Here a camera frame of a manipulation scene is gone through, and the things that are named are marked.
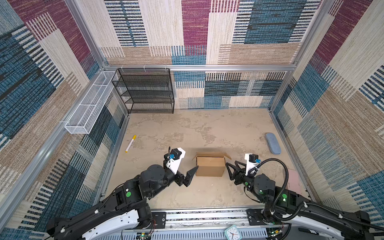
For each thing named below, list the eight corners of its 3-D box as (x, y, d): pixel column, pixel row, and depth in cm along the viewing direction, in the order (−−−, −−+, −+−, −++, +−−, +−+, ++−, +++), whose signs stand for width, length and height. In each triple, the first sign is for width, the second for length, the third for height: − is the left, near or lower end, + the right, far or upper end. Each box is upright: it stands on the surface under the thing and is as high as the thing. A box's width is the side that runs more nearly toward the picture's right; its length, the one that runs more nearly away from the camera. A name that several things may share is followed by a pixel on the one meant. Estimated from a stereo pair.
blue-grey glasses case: (270, 154, 98) (272, 152, 96) (263, 134, 107) (265, 132, 106) (280, 154, 97) (282, 152, 96) (272, 134, 107) (274, 132, 106)
